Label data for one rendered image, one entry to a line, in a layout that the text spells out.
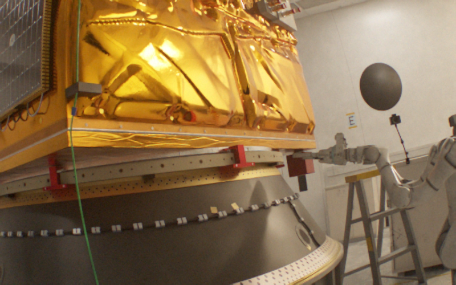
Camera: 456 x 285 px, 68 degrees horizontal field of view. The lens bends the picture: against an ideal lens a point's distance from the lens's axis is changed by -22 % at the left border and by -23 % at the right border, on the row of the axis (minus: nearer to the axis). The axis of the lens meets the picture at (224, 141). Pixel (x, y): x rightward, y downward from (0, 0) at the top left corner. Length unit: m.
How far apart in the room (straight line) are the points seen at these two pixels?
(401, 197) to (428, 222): 3.44
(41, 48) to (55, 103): 0.20
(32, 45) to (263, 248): 1.12
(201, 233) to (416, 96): 7.86
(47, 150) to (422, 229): 4.43
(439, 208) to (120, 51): 4.27
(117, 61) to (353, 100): 8.13
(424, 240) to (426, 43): 5.33
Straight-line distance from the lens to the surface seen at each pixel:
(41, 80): 1.26
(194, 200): 1.56
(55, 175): 1.57
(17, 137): 1.49
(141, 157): 1.57
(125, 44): 1.38
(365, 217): 2.71
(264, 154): 1.87
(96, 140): 1.25
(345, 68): 9.37
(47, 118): 1.29
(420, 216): 5.00
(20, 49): 1.46
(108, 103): 1.29
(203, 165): 1.61
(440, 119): 8.96
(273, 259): 1.59
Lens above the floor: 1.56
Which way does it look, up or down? 7 degrees up
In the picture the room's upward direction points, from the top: 9 degrees counter-clockwise
